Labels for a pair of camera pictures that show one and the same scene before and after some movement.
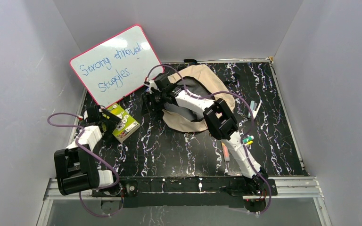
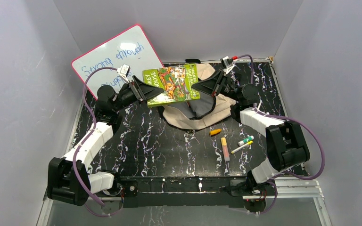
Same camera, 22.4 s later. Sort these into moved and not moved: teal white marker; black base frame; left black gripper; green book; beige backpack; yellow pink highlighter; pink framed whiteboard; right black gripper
Moved: right black gripper; left black gripper; green book
Not moved: pink framed whiteboard; beige backpack; teal white marker; black base frame; yellow pink highlighter
